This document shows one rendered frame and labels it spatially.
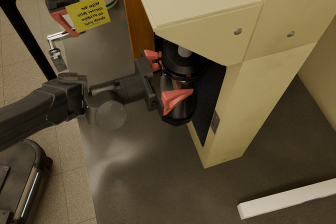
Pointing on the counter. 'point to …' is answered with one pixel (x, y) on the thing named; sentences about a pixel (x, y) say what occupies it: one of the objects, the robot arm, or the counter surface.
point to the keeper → (215, 122)
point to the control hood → (201, 11)
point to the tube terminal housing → (268, 57)
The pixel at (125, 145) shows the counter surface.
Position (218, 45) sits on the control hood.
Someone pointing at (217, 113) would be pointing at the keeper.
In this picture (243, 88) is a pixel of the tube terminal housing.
